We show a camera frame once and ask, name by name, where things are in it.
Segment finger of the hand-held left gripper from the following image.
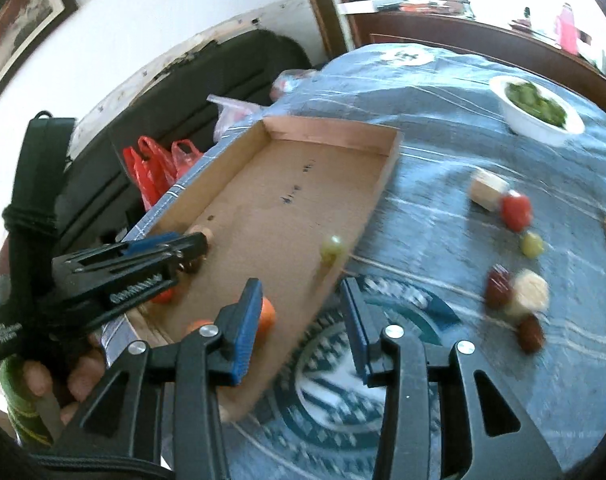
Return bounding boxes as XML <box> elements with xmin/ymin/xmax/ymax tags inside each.
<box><xmin>72</xmin><ymin>234</ymin><xmax>210</xmax><ymax>294</ymax></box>
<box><xmin>53</xmin><ymin>231</ymin><xmax>184</xmax><ymax>282</ymax></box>

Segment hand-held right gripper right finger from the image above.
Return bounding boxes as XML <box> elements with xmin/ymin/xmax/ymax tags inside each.
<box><xmin>339</xmin><ymin>277</ymin><xmax>564</xmax><ymax>480</ymax></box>

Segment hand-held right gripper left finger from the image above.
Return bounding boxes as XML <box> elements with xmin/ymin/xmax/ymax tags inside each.
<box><xmin>55</xmin><ymin>277</ymin><xmax>264</xmax><ymax>480</ymax></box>

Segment green grape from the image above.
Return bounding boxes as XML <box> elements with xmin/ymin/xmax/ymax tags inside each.
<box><xmin>319</xmin><ymin>235</ymin><xmax>344</xmax><ymax>264</ymax></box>
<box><xmin>520</xmin><ymin>231</ymin><xmax>544</xmax><ymax>260</ymax></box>

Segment brown cardboard tray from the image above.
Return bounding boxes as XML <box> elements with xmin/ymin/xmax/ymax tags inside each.
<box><xmin>100</xmin><ymin>116</ymin><xmax>404</xmax><ymax>423</ymax></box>

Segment dark red date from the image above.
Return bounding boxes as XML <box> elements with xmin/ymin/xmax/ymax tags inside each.
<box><xmin>484</xmin><ymin>265</ymin><xmax>514</xmax><ymax>308</ymax></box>

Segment dark brown round fruit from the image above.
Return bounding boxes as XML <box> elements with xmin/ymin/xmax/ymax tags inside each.
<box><xmin>517</xmin><ymin>315</ymin><xmax>546</xmax><ymax>353</ymax></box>

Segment white lumpy fruit piece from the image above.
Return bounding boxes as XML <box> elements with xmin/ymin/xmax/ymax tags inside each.
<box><xmin>508</xmin><ymin>269</ymin><xmax>551</xmax><ymax>318</ymax></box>

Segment light wooden block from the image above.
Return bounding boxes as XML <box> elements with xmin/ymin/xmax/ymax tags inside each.
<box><xmin>469</xmin><ymin>169</ymin><xmax>508</xmax><ymax>211</ymax></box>

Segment red tomato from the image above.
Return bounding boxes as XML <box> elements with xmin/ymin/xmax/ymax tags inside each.
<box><xmin>499</xmin><ymin>191</ymin><xmax>534</xmax><ymax>233</ymax></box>

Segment person's left hand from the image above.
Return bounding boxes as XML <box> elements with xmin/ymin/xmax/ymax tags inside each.
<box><xmin>20</xmin><ymin>346</ymin><xmax>108</xmax><ymax>427</ymax></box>

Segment red plastic bag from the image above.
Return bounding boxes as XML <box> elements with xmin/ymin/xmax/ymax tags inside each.
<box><xmin>123</xmin><ymin>136</ymin><xmax>178</xmax><ymax>213</ymax></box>
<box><xmin>170</xmin><ymin>139</ymin><xmax>204</xmax><ymax>181</ymax></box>

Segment green patterned cloth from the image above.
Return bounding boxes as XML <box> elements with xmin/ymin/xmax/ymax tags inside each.
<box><xmin>0</xmin><ymin>359</ymin><xmax>54</xmax><ymax>447</ymax></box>

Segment clear pink plastic bag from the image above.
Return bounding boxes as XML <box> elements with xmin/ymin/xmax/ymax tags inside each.
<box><xmin>207</xmin><ymin>94</ymin><xmax>264</xmax><ymax>143</ymax></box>
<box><xmin>269</xmin><ymin>67</ymin><xmax>316</xmax><ymax>103</ymax></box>

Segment white bowl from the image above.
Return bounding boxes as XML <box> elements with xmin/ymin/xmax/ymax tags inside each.
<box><xmin>489</xmin><ymin>75</ymin><xmax>586</xmax><ymax>147</ymax></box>

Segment green leafy vegetables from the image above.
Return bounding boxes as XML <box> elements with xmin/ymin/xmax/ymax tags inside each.
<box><xmin>505</xmin><ymin>81</ymin><xmax>568</xmax><ymax>126</ymax></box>

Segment white flat box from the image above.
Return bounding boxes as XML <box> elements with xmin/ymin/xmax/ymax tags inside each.
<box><xmin>337</xmin><ymin>0</ymin><xmax>378</xmax><ymax>15</ymax></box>

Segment brown wooden headboard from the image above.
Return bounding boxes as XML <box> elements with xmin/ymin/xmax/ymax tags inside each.
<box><xmin>345</xmin><ymin>7</ymin><xmax>606</xmax><ymax>126</ymax></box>

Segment pink bottle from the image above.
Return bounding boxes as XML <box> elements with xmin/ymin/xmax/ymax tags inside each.
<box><xmin>557</xmin><ymin>2</ymin><xmax>578</xmax><ymax>56</ymax></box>

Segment large framed wall picture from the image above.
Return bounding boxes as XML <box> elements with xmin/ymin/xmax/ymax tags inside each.
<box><xmin>0</xmin><ymin>0</ymin><xmax>78</xmax><ymax>116</ymax></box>

